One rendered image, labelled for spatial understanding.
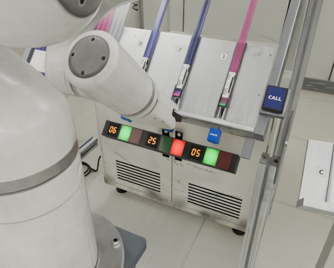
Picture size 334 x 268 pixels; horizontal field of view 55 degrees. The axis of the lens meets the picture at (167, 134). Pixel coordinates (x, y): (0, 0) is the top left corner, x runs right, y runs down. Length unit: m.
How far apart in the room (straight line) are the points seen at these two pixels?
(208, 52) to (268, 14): 1.87
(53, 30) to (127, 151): 1.14
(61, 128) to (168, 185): 1.06
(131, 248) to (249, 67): 0.46
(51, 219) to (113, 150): 1.06
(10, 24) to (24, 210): 0.17
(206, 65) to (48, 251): 0.54
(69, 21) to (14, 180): 0.15
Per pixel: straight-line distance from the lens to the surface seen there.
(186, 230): 1.42
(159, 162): 1.29
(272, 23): 2.64
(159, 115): 0.57
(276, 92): 0.67
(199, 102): 0.74
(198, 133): 1.13
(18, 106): 0.29
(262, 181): 0.79
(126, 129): 0.79
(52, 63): 0.52
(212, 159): 0.71
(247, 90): 0.73
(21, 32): 0.22
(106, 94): 0.45
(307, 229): 1.54
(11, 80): 0.32
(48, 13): 0.21
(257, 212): 0.86
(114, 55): 0.43
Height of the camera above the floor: 1.08
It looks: 33 degrees down
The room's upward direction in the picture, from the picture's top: straight up
